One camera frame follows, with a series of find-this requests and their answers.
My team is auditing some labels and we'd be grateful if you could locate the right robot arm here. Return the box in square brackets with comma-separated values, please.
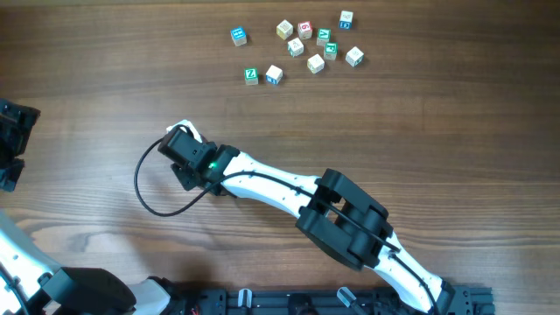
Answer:
[157, 126, 454, 314]

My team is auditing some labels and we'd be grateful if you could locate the wooden block right end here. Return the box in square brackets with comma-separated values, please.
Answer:
[345, 46, 364, 67]

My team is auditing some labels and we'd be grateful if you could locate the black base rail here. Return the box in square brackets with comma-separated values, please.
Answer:
[165, 283, 496, 315]

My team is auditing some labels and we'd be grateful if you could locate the green letter V block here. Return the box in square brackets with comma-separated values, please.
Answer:
[317, 28, 332, 46]

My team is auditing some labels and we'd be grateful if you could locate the wooden block blue C side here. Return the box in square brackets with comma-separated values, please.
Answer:
[339, 10, 354, 30]

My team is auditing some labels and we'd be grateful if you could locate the green letter Z block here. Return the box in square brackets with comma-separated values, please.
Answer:
[244, 67, 259, 85]

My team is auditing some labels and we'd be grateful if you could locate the blue top wooden block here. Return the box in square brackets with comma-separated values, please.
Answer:
[230, 26, 248, 46]

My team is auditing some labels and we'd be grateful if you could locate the wooden block green side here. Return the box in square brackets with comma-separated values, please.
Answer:
[287, 38, 305, 57]

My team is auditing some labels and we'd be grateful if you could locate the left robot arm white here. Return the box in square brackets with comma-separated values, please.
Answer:
[1, 99, 172, 315]

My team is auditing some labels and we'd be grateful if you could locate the green letter F block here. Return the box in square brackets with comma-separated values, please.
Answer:
[324, 42, 338, 60]

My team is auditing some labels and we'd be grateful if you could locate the red number 9 block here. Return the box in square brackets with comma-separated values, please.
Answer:
[297, 21, 313, 40]

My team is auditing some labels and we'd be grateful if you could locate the wooden block yellow green picture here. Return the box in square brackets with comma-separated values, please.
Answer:
[307, 53, 325, 74]

